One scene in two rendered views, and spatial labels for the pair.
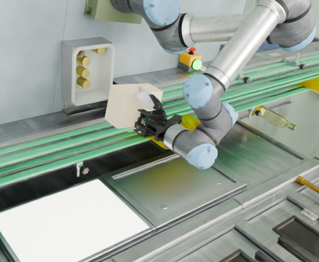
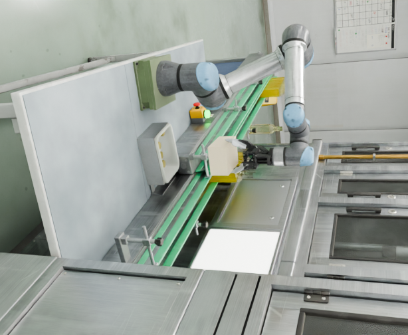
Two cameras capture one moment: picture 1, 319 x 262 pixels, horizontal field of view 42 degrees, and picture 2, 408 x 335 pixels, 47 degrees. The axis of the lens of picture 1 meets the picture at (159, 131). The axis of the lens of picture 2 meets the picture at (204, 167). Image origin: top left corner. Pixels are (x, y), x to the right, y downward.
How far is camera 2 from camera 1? 98 cm
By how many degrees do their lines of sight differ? 21
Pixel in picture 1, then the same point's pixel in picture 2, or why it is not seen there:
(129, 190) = (238, 222)
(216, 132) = (306, 137)
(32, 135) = (161, 219)
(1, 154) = not seen: hidden behind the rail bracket
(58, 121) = (161, 201)
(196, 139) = (299, 148)
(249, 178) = (291, 174)
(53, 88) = (142, 179)
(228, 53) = (295, 84)
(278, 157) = not seen: hidden behind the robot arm
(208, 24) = (242, 75)
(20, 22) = (115, 136)
